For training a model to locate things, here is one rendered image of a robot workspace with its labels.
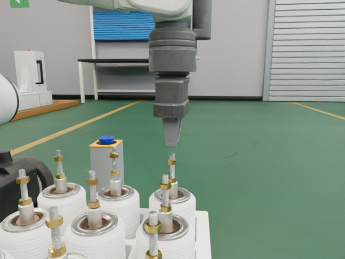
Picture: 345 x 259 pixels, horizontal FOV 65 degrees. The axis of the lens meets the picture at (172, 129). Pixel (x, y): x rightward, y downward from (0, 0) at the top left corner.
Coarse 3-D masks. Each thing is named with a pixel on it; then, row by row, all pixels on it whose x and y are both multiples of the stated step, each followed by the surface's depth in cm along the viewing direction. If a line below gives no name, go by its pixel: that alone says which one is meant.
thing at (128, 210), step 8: (136, 192) 57; (128, 200) 54; (136, 200) 55; (104, 208) 52; (112, 208) 52; (120, 208) 52; (128, 208) 53; (136, 208) 55; (120, 216) 53; (128, 216) 53; (136, 216) 55; (128, 224) 54; (136, 224) 56; (128, 232) 54
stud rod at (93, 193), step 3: (90, 171) 43; (93, 171) 43; (90, 174) 43; (93, 174) 43; (90, 177) 43; (93, 177) 43; (90, 186) 43; (93, 186) 43; (90, 189) 43; (93, 189) 43; (90, 192) 43; (93, 192) 43; (90, 195) 43; (93, 195) 43; (96, 195) 44; (90, 198) 44; (93, 198) 44; (96, 198) 44; (93, 201) 44
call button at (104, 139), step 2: (102, 136) 73; (104, 136) 73; (106, 136) 73; (108, 136) 73; (110, 136) 73; (112, 136) 73; (100, 138) 71; (102, 138) 71; (104, 138) 71; (106, 138) 71; (108, 138) 71; (110, 138) 71; (112, 138) 72; (100, 140) 71; (102, 140) 71; (104, 140) 70; (106, 140) 70; (108, 140) 71; (110, 140) 71; (112, 140) 72; (102, 142) 71; (104, 142) 71; (106, 142) 71; (108, 142) 71; (110, 142) 72
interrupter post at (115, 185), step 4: (112, 180) 55; (116, 180) 55; (120, 180) 56; (112, 184) 55; (116, 184) 55; (120, 184) 56; (112, 188) 55; (116, 188) 55; (120, 188) 56; (112, 192) 55; (116, 192) 55; (120, 192) 56
